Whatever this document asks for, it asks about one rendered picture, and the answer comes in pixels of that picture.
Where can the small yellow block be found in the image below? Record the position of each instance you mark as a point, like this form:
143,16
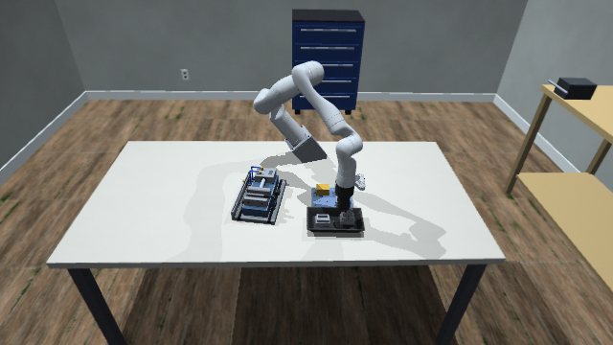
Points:
322,189

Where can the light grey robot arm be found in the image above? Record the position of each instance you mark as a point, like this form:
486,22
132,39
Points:
301,80

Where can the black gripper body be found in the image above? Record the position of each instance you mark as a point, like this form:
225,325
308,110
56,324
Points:
344,189

